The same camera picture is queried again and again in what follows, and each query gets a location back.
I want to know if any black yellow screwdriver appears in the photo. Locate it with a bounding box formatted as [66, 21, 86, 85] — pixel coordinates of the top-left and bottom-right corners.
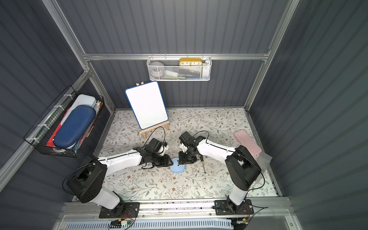
[200, 155, 206, 174]

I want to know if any light blue alarm clock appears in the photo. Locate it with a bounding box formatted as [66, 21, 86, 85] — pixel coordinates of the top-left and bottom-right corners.
[170, 158, 186, 174]

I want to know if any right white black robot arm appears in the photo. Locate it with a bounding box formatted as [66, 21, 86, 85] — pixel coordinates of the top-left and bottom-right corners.
[178, 132, 262, 209]

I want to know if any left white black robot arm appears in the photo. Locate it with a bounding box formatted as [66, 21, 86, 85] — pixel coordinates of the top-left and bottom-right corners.
[63, 139, 173, 210]

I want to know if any wooden easel stand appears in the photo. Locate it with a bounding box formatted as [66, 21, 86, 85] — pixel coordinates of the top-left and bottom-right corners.
[136, 82, 170, 140]

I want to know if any pink pencil case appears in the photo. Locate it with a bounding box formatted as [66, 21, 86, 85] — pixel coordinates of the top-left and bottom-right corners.
[234, 130, 262, 159]

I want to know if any dark blue oval case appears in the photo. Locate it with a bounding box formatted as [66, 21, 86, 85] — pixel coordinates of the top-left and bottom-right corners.
[54, 105, 96, 148]

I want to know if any white tape roll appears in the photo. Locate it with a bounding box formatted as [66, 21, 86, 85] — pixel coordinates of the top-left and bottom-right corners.
[148, 61, 165, 79]

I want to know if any white plastic container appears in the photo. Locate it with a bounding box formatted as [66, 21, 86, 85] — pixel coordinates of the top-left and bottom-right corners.
[65, 94, 96, 118]

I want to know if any yellow clock in basket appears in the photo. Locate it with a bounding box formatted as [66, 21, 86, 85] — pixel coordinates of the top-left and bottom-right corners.
[179, 57, 203, 67]

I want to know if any red folder in basket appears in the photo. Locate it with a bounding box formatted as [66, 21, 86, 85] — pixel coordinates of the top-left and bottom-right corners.
[46, 108, 70, 147]

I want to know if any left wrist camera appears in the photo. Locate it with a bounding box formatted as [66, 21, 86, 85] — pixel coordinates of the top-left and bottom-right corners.
[159, 142, 168, 155]

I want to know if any white board blue frame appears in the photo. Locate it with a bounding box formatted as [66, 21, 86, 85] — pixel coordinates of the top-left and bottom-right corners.
[124, 80, 170, 130]

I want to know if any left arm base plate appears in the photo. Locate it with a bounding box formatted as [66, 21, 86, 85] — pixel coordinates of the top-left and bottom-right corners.
[99, 202, 140, 219]

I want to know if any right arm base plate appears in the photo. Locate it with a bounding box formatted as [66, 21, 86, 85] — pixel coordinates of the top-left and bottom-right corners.
[212, 199, 255, 216]

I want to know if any white wire mesh basket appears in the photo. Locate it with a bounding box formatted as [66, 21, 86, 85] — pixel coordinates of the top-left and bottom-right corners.
[147, 56, 212, 81]

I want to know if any black wire wall basket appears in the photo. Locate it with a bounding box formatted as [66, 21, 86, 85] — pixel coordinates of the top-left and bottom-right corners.
[24, 86, 104, 158]

